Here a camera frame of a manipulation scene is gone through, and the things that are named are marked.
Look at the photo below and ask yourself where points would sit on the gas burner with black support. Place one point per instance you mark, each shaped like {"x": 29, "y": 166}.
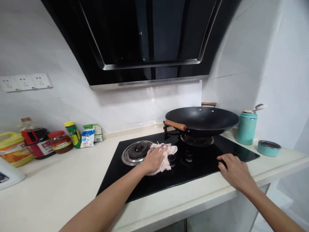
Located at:
{"x": 196, "y": 141}

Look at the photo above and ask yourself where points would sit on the green container with yellow lid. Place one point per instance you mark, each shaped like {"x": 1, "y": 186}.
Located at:
{"x": 73, "y": 135}

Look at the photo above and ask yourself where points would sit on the dark soy sauce bottle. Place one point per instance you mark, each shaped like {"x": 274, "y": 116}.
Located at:
{"x": 38, "y": 142}

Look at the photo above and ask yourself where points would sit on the black glass gas cooktop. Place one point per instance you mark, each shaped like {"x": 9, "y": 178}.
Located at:
{"x": 193, "y": 175}

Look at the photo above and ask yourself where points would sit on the white base cabinet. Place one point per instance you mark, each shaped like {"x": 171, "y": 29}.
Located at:
{"x": 217, "y": 216}

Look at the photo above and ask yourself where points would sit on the person's right hand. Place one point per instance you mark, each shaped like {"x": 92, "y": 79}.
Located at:
{"x": 237, "y": 170}

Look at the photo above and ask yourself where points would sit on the black range hood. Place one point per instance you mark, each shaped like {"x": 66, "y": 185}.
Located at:
{"x": 149, "y": 36}

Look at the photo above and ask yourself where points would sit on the red sauce jar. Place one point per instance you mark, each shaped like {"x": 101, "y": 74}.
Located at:
{"x": 60, "y": 143}

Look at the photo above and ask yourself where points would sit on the white plastic container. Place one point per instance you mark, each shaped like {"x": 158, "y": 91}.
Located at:
{"x": 9, "y": 175}

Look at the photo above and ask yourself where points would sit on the pinkish white cleaning cloth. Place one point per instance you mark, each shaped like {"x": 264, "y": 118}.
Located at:
{"x": 171, "y": 149}

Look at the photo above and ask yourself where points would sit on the teal thermos cup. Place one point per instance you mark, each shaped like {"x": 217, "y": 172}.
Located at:
{"x": 268, "y": 148}

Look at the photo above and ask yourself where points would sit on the person's left fingers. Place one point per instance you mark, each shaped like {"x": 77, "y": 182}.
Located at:
{"x": 158, "y": 151}

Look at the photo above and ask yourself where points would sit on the yellow cooking oil bottle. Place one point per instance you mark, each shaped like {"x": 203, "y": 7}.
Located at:
{"x": 13, "y": 151}

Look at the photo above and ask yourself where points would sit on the person's left hand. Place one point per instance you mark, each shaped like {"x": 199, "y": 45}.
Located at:
{"x": 154, "y": 160}

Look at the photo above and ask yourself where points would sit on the white wall socket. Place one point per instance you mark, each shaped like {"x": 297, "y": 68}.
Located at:
{"x": 9, "y": 84}
{"x": 42, "y": 81}
{"x": 25, "y": 82}

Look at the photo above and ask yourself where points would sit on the white and blue packet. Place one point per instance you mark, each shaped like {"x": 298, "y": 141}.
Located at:
{"x": 87, "y": 139}

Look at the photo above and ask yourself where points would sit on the person's right fingers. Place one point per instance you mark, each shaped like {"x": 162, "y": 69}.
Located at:
{"x": 227, "y": 157}

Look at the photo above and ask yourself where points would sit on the silver ringed gas burner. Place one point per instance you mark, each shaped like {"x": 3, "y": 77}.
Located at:
{"x": 135, "y": 152}

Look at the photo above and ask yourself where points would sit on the black cooktop knob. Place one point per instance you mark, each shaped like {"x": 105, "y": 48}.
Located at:
{"x": 188, "y": 156}
{"x": 172, "y": 160}

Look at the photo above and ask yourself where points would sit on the person's right thumb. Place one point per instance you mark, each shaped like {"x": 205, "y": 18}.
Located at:
{"x": 223, "y": 168}

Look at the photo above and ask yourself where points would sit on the teal thermos flask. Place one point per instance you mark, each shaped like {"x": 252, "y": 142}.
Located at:
{"x": 246, "y": 128}

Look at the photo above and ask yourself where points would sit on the green packet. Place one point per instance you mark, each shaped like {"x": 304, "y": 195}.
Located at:
{"x": 97, "y": 133}

